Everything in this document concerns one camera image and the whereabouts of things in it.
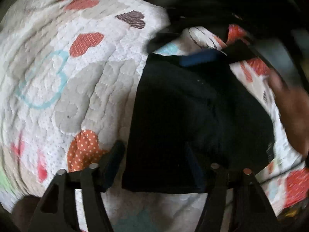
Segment black pants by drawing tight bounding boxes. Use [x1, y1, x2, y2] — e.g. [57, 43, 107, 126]
[122, 53, 274, 194]

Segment right hand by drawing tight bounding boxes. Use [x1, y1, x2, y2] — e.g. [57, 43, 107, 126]
[268, 70, 308, 158]

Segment heart patterned quilt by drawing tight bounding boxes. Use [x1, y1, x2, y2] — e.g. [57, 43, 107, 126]
[1, 0, 301, 231]

